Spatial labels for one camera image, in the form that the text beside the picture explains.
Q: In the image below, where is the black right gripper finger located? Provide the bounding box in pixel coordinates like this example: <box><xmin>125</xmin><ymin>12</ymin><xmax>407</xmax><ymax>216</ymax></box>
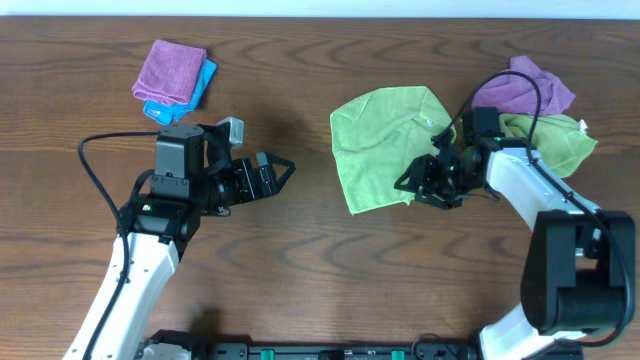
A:
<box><xmin>394</xmin><ymin>157</ymin><xmax>425</xmax><ymax>191</ymax></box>
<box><xmin>414</xmin><ymin>194</ymin><xmax>462</xmax><ymax>210</ymax></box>

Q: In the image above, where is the green microfiber cloth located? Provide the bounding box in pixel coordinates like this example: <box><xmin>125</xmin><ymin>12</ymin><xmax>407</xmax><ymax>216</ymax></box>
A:
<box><xmin>330</xmin><ymin>86</ymin><xmax>451</xmax><ymax>215</ymax></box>

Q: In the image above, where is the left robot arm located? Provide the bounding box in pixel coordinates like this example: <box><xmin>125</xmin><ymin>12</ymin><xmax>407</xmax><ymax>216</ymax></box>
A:
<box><xmin>65</xmin><ymin>118</ymin><xmax>295</xmax><ymax>360</ymax></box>

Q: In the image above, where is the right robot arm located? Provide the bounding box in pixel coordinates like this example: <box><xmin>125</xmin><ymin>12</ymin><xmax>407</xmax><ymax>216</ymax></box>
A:
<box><xmin>394</xmin><ymin>107</ymin><xmax>635</xmax><ymax>359</ymax></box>

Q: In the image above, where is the crumpled purple cloth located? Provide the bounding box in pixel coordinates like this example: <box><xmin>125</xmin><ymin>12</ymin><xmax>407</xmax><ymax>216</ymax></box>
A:
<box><xmin>472</xmin><ymin>55</ymin><xmax>576</xmax><ymax>116</ymax></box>

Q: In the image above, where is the folded blue cloth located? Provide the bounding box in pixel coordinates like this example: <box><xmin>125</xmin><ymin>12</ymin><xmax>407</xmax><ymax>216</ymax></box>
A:
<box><xmin>143</xmin><ymin>59</ymin><xmax>217</xmax><ymax>126</ymax></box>

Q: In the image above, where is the crumpled green cloth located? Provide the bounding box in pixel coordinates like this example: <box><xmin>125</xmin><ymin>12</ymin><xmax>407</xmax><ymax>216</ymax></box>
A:
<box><xmin>530</xmin><ymin>114</ymin><xmax>598</xmax><ymax>178</ymax></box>

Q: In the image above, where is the folded purple cloth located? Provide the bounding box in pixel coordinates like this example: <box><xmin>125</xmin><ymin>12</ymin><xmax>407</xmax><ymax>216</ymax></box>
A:
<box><xmin>132</xmin><ymin>40</ymin><xmax>206</xmax><ymax>106</ymax></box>

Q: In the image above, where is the left black cable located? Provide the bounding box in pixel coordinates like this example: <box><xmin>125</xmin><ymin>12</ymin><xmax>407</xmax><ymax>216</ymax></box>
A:
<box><xmin>77</xmin><ymin>130</ymin><xmax>161</xmax><ymax>360</ymax></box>

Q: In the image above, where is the black cable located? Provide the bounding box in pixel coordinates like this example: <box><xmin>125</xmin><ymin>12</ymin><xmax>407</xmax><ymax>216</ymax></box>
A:
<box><xmin>77</xmin><ymin>130</ymin><xmax>161</xmax><ymax>360</ymax></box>
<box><xmin>431</xmin><ymin>69</ymin><xmax>635</xmax><ymax>349</ymax></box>

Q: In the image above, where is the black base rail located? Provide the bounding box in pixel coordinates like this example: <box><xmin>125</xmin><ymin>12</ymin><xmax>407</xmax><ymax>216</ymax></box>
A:
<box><xmin>133</xmin><ymin>330</ymin><xmax>481</xmax><ymax>360</ymax></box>

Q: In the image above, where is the right black cable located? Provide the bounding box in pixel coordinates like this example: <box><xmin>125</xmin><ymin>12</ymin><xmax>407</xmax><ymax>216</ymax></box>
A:
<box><xmin>431</xmin><ymin>69</ymin><xmax>635</xmax><ymax>349</ymax></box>

